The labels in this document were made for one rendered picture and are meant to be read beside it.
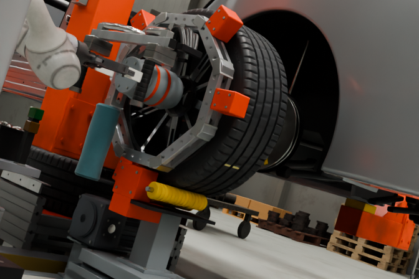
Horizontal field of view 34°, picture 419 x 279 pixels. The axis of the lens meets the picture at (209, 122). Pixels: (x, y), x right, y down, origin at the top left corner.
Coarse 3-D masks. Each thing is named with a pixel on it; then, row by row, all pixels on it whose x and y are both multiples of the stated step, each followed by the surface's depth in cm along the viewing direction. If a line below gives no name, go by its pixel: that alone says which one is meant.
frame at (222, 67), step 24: (168, 24) 246; (192, 24) 236; (144, 48) 257; (216, 48) 226; (216, 72) 222; (120, 96) 259; (120, 120) 256; (216, 120) 224; (120, 144) 245; (192, 144) 227; (168, 168) 232
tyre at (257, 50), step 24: (240, 48) 230; (264, 48) 240; (240, 72) 227; (264, 72) 232; (264, 96) 231; (240, 120) 223; (264, 120) 231; (216, 144) 226; (240, 144) 227; (264, 144) 234; (192, 168) 230; (216, 168) 229; (240, 168) 235; (216, 192) 245
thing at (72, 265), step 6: (72, 264) 249; (78, 264) 253; (84, 264) 254; (66, 270) 250; (72, 270) 248; (78, 270) 246; (84, 270) 244; (90, 270) 249; (96, 270) 249; (66, 276) 250; (72, 276) 247; (78, 276) 245; (84, 276) 243; (90, 276) 241; (96, 276) 239; (102, 276) 244; (108, 276) 245
